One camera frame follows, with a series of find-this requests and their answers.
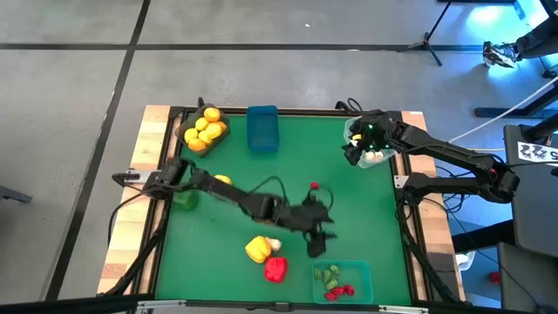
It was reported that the black tripod stand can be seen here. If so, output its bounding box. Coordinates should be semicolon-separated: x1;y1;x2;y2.
396;0;454;67

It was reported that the wooden table board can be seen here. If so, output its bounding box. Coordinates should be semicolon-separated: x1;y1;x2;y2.
96;104;172;296
400;110;466;302

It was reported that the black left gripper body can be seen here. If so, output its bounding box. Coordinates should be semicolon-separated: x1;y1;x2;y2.
278;197;337;233

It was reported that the black desk leg frame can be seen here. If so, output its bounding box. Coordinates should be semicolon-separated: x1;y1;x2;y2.
473;85;558;119

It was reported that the smoky translucent plastic bin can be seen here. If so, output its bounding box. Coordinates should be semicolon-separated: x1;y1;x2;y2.
174;103;231;159

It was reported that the black power box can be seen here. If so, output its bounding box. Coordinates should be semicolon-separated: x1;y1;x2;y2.
429;251;457;280

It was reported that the person's shoe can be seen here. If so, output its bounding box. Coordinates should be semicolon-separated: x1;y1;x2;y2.
482;41;518;69

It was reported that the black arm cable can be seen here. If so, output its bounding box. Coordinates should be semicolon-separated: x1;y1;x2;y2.
347;96;370;115

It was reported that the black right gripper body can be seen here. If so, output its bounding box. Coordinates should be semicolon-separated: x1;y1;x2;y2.
350;110;400;152

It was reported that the black floor object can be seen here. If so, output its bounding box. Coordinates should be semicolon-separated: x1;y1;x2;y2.
0;185;34;204

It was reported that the clear plastic bin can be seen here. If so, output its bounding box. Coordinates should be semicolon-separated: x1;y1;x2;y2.
343;113;398;170

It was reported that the black table frame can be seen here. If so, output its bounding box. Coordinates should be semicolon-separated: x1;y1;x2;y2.
130;104;437;306

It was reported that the printed tag paper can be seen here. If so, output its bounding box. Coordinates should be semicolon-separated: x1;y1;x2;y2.
517;141;558;165

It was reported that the black rig beam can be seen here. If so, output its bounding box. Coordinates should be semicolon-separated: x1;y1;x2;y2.
0;294;153;314

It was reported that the red bell pepper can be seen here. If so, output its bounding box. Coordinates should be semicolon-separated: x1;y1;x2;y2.
263;256;289;284

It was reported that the black cable bundle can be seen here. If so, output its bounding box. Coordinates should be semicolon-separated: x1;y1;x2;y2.
433;165;470;219

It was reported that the person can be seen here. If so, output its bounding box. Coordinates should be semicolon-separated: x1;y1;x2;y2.
513;0;558;60

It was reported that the black pole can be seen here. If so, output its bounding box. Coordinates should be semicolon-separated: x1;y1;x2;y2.
521;113;558;143

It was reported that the blue plastic bin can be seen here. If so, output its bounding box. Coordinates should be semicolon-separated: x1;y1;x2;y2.
246;105;281;154

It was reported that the white cable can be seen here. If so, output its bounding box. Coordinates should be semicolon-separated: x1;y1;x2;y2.
448;76;558;143

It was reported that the teal translucent plastic bin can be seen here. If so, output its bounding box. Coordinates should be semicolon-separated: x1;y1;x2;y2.
311;260;375;305

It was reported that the green bell pepper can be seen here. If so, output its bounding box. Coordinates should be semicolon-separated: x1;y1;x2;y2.
173;191;201;212

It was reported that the small white object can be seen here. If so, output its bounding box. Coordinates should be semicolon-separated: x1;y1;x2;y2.
455;251;476;271

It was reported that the silver bracket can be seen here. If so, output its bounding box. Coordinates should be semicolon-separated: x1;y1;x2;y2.
136;299;187;311
378;304;429;314

